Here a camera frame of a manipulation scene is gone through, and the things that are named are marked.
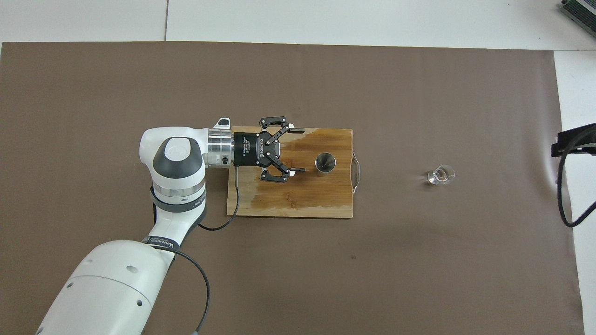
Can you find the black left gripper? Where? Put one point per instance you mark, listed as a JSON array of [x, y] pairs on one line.
[[251, 150]]

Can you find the steel double jigger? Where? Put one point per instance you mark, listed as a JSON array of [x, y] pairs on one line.
[[326, 163]]

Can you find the small clear glass cup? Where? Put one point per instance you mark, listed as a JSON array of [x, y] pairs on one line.
[[440, 175]]

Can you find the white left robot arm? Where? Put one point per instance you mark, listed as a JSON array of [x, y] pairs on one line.
[[111, 288]]

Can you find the wooden cutting board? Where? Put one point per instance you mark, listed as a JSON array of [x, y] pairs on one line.
[[326, 195]]

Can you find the grey ribbed device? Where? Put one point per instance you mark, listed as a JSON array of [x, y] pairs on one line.
[[579, 11]]

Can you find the brown table mat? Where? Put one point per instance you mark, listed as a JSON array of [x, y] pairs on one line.
[[372, 279]]

